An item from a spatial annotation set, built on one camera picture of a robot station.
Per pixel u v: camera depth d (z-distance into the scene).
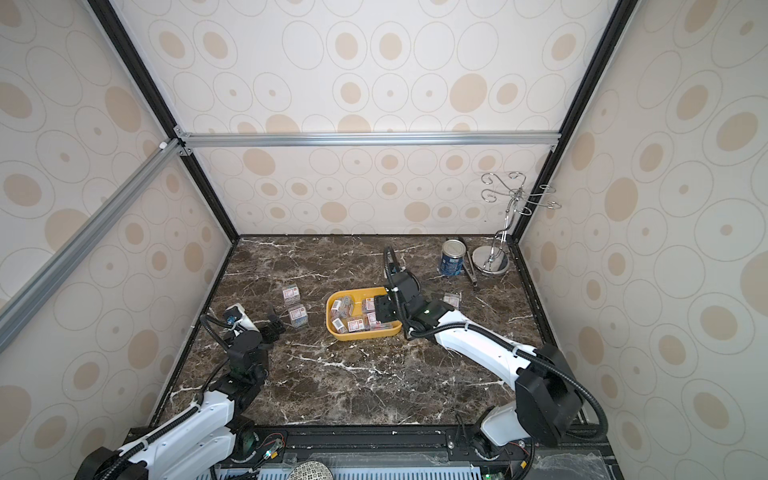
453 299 1.01
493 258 1.10
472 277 1.06
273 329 0.76
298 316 0.95
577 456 0.73
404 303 0.61
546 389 0.42
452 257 1.02
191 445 0.51
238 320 0.69
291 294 1.00
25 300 0.52
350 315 0.96
